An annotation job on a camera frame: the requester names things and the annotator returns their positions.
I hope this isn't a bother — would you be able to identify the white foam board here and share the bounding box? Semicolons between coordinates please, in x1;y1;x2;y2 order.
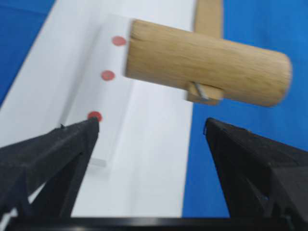
0;0;195;217

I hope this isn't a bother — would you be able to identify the wooden mallet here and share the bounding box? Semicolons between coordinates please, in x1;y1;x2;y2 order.
125;0;292;107

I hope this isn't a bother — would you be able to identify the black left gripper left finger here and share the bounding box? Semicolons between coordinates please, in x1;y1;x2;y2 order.
0;117;99;218

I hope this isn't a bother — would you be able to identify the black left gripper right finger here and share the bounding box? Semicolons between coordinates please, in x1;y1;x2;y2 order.
205;118;308;219

